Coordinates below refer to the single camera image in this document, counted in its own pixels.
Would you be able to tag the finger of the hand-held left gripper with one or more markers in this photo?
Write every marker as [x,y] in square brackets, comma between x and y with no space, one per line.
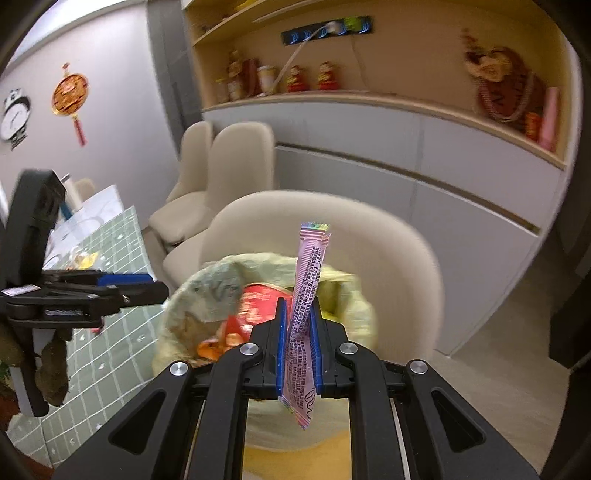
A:
[124,278]
[138,295]

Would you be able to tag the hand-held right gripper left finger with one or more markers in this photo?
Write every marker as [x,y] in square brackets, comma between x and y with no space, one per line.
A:
[280,350]

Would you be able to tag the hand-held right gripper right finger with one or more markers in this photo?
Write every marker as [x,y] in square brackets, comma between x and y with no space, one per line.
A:
[316,350]

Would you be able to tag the red paper cup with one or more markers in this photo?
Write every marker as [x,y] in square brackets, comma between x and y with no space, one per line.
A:
[258,304]

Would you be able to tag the orange snack bag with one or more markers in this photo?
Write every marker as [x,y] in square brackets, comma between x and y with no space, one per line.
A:
[221,344]

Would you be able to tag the yellow bin liner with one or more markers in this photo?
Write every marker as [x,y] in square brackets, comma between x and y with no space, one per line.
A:
[198,290]

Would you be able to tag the pink stick wrapper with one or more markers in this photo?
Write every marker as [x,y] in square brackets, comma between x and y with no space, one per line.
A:
[307,286]

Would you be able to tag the person's left forearm brown sleeve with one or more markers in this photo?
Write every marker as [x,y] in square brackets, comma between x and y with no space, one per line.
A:
[53,369]

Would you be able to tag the green checkered tablecloth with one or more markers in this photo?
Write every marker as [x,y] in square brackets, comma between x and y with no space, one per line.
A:
[115,378]

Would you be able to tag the yellow seat cushion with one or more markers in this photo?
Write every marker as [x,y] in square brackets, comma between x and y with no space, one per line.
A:
[277,467]

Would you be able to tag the beige dining chair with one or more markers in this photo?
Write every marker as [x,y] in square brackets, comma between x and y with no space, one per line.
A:
[194,152]
[392,258]
[240,161]

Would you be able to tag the white sideboard cabinet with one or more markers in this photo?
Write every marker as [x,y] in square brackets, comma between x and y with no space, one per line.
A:
[369,152]

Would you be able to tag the small yellow jar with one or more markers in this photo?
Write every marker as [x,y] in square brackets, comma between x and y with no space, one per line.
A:
[221,91]

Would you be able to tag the small brown pearl handbag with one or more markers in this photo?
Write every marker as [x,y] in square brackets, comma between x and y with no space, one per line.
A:
[250,76]

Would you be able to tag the small flower bouquet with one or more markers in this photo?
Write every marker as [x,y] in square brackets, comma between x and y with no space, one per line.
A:
[235,67]

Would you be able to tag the white lidded cup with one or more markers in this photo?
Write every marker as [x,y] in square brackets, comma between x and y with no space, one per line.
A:
[268,78]

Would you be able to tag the red doll figurine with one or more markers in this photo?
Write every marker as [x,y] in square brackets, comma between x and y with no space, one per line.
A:
[294,79]
[326,76]

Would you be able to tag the wooden shelf unit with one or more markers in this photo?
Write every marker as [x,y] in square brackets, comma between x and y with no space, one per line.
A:
[406,69]

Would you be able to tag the black power strip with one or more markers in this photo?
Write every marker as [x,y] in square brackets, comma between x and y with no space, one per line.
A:
[304,33]

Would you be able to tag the small red box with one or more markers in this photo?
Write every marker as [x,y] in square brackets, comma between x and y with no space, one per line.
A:
[532,127]

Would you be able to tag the large brown flower handbag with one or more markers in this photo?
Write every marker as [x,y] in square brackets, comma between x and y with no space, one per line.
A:
[501,83]

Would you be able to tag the pink cone bottle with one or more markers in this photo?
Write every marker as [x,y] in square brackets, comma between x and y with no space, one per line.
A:
[549,117]

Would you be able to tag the panda wall clock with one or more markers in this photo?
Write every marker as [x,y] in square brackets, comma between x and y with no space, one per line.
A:
[14,120]

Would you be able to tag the red gold wall ornament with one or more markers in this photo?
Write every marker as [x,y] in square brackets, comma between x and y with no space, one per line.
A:
[70,94]

